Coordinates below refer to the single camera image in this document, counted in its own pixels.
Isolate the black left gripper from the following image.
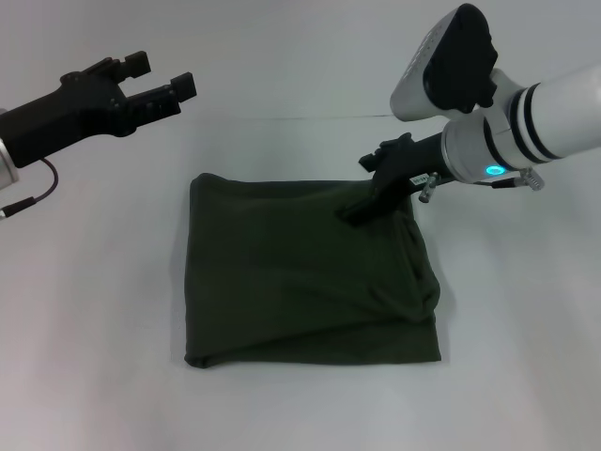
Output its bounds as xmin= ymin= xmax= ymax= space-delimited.
xmin=0 ymin=50 xmax=197 ymax=169

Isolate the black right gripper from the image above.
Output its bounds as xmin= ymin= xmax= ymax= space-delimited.
xmin=335 ymin=132 xmax=455 ymax=227

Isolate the dark green t-shirt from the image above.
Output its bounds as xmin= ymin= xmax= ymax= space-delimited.
xmin=183 ymin=172 xmax=442 ymax=370

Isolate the right gripper cable with connector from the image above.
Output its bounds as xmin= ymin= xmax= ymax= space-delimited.
xmin=417 ymin=168 xmax=545 ymax=204

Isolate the gripper cable with connector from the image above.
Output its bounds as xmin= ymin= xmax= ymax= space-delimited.
xmin=417 ymin=168 xmax=545 ymax=204
xmin=0 ymin=157 xmax=60 ymax=221

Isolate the left gripper cable with connector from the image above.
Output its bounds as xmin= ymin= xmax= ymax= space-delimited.
xmin=0 ymin=157 xmax=60 ymax=221

